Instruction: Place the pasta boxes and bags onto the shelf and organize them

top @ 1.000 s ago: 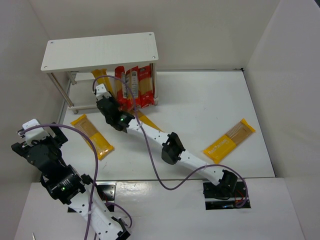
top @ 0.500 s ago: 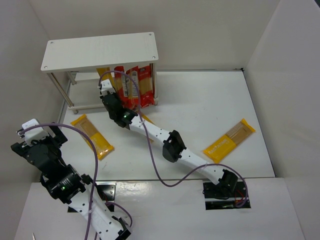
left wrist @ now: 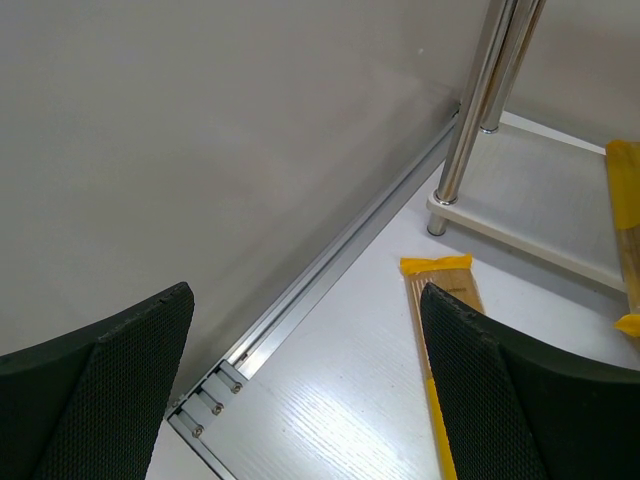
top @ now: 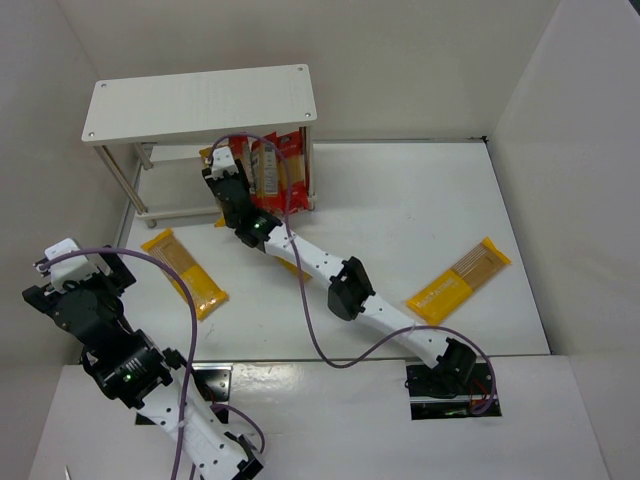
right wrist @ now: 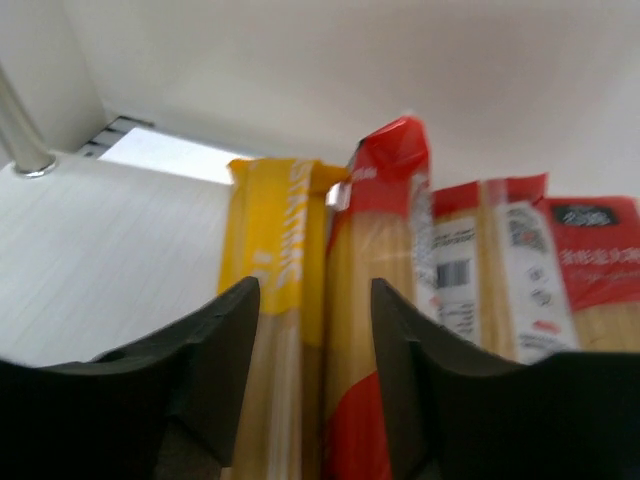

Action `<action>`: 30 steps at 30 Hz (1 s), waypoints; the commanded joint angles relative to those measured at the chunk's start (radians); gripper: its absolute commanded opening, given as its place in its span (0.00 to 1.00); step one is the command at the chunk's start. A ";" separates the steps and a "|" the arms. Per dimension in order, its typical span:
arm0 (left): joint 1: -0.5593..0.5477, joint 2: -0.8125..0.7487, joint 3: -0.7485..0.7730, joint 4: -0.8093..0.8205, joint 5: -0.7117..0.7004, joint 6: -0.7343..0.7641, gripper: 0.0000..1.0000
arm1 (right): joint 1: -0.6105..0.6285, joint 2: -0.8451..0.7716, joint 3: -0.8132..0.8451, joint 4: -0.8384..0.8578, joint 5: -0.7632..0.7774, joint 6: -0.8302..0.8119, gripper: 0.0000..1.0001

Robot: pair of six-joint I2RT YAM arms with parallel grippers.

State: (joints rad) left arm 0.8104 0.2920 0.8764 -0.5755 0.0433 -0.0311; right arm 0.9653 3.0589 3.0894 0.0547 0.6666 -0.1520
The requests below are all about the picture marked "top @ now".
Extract yellow pasta bag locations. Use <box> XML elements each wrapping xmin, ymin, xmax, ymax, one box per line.
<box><xmin>274</xmin><ymin>256</ymin><xmax>312</xmax><ymax>284</ymax></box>
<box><xmin>406</xmin><ymin>237</ymin><xmax>511</xmax><ymax>326</ymax></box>
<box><xmin>199</xmin><ymin>147</ymin><xmax>226</xmax><ymax>228</ymax></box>
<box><xmin>141</xmin><ymin>228</ymin><xmax>229</xmax><ymax>321</ymax></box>

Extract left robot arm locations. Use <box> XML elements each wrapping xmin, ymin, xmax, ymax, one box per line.
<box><xmin>22</xmin><ymin>238</ymin><xmax>264</xmax><ymax>479</ymax></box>

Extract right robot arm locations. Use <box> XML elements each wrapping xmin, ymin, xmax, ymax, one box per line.
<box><xmin>202</xmin><ymin>153</ymin><xmax>479</xmax><ymax>398</ymax></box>

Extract white two-tier shelf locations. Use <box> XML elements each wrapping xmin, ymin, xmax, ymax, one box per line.
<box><xmin>82</xmin><ymin>64</ymin><xmax>317</xmax><ymax>228</ymax></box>

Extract middle red spaghetti bag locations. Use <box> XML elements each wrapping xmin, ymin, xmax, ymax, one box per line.
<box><xmin>250</xmin><ymin>140</ymin><xmax>282</xmax><ymax>214</ymax></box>

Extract red spaghetti bag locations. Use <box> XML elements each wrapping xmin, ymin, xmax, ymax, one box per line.
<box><xmin>277</xmin><ymin>131</ymin><xmax>309</xmax><ymax>214</ymax></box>
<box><xmin>242</xmin><ymin>137</ymin><xmax>256</xmax><ymax>197</ymax></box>
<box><xmin>250</xmin><ymin>140</ymin><xmax>282</xmax><ymax>214</ymax></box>

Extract left red spaghetti bag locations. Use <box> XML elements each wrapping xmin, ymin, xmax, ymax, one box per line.
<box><xmin>242</xmin><ymin>137</ymin><xmax>256</xmax><ymax>197</ymax></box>

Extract right red spaghetti bag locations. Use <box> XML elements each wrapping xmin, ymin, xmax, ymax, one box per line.
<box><xmin>277</xmin><ymin>131</ymin><xmax>309</xmax><ymax>214</ymax></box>

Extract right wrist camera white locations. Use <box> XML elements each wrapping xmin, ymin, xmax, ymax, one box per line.
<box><xmin>203</xmin><ymin>146</ymin><xmax>239</xmax><ymax>180</ymax></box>

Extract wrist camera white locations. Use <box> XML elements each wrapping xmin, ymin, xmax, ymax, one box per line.
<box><xmin>34</xmin><ymin>238</ymin><xmax>99</xmax><ymax>293</ymax></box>
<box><xmin>203</xmin><ymin>146</ymin><xmax>239</xmax><ymax>180</ymax></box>

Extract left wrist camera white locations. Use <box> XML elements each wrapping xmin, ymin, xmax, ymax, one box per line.
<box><xmin>34</xmin><ymin>238</ymin><xmax>99</xmax><ymax>293</ymax></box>

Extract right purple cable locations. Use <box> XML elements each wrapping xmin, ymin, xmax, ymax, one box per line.
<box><xmin>208</xmin><ymin>132</ymin><xmax>500</xmax><ymax>417</ymax></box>

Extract purple cable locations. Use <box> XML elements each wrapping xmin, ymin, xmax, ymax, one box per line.
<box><xmin>208</xmin><ymin>132</ymin><xmax>500</xmax><ymax>417</ymax></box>
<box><xmin>39</xmin><ymin>248</ymin><xmax>265</xmax><ymax>480</ymax></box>

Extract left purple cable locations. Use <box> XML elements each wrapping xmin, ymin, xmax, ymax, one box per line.
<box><xmin>39</xmin><ymin>248</ymin><xmax>265</xmax><ymax>480</ymax></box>

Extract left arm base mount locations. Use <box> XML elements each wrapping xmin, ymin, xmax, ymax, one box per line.
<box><xmin>193</xmin><ymin>362</ymin><xmax>233</xmax><ymax>424</ymax></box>

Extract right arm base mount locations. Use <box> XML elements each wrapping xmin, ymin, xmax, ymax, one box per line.
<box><xmin>405</xmin><ymin>363</ymin><xmax>492</xmax><ymax>421</ymax></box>

